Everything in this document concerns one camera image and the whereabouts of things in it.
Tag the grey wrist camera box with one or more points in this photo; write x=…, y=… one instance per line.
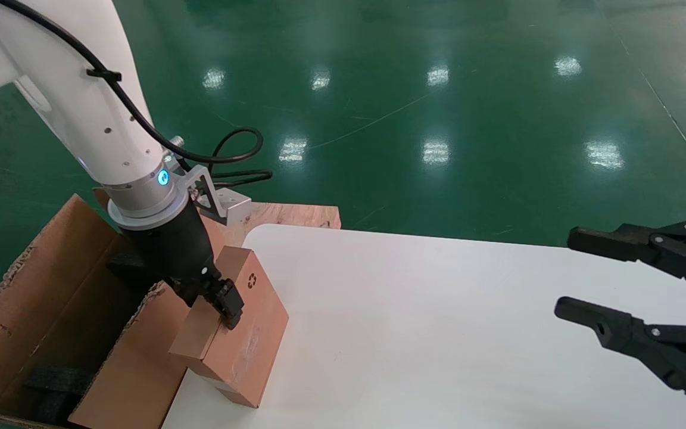
x=233, y=210

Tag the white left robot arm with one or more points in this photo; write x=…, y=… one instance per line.
x=69, y=89

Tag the silver camera mount bracket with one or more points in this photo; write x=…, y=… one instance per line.
x=206, y=190

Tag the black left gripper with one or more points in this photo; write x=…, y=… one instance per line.
x=173, y=250

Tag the wooden pallet board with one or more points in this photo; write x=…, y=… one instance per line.
x=295, y=215

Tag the large open cardboard box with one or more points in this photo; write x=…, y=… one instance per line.
x=140, y=369

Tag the black foam block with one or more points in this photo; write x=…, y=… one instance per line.
x=125, y=266
x=60, y=390

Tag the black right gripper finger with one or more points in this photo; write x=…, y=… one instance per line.
x=676, y=250
x=635, y=336

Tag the small cardboard box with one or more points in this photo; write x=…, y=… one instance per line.
x=248, y=354

